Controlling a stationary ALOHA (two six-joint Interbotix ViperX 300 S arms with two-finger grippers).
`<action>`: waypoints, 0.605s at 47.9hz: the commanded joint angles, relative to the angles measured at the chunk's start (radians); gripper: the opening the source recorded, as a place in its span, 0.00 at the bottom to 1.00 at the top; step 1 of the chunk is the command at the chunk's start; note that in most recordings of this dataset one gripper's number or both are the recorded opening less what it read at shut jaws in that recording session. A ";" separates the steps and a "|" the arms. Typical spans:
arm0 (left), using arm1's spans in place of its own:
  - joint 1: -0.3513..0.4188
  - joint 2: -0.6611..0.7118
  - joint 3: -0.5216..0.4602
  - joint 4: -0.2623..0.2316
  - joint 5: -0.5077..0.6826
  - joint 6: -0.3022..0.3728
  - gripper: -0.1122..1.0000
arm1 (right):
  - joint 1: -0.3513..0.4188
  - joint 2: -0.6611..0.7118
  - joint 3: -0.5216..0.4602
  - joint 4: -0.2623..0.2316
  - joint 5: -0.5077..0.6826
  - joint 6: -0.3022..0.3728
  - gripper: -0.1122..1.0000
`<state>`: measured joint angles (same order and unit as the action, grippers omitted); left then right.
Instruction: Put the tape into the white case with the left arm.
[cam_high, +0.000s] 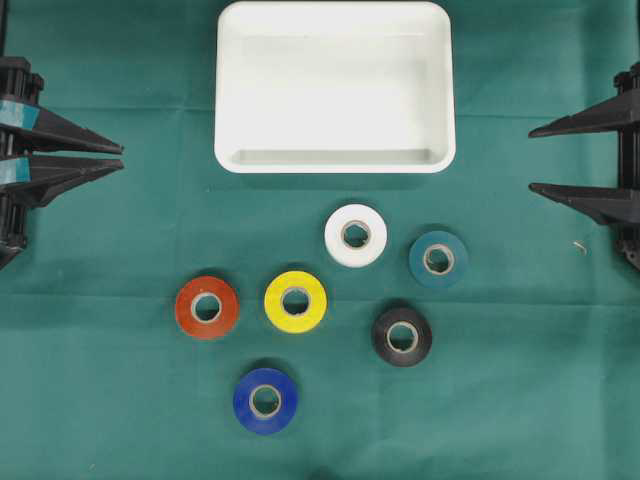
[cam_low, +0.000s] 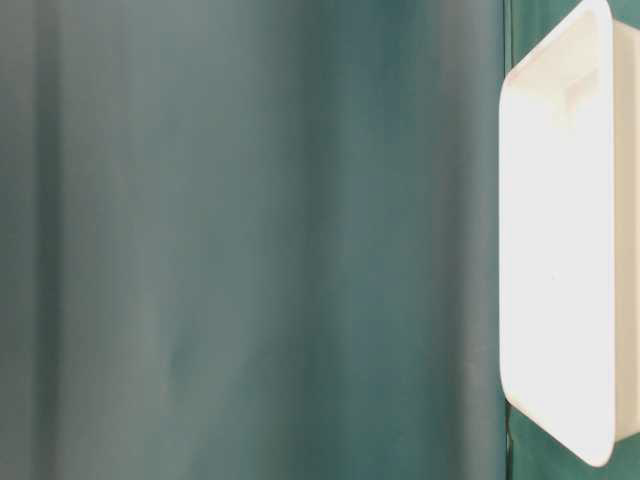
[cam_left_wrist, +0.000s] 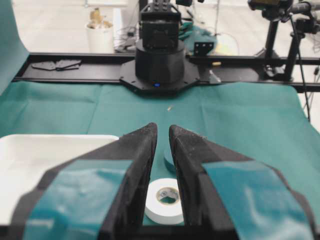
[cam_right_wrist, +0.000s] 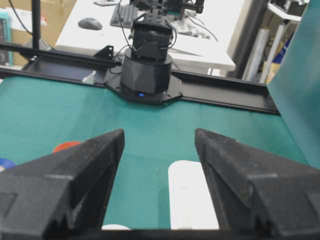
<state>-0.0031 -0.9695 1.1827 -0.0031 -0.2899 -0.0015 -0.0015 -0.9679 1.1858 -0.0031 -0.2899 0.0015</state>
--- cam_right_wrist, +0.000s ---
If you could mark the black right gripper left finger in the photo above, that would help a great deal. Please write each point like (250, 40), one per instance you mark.
(63, 194)

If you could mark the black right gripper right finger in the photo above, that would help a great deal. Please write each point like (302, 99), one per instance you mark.
(259, 192)

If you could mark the red tape roll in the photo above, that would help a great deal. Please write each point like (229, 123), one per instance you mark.
(65, 145)

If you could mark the white tape roll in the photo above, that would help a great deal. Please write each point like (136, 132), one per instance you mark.
(115, 227)

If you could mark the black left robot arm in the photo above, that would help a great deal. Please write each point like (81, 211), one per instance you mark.
(145, 74)

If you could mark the blue tape roll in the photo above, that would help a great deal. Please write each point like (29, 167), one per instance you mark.
(6, 164)

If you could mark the white plastic case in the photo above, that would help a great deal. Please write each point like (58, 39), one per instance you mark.
(190, 203)

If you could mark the green table cloth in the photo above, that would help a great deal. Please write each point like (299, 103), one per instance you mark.
(36, 115)

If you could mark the white desk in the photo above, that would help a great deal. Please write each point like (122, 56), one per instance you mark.
(219, 17)

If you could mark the black computer mouse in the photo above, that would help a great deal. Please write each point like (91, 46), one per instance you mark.
(89, 23)

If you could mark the black vertical pole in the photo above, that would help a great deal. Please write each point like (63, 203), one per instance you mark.
(36, 42)

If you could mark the black keyboard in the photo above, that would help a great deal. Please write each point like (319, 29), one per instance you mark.
(124, 15)

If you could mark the black aluminium frame rail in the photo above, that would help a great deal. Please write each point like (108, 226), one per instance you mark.
(75, 68)

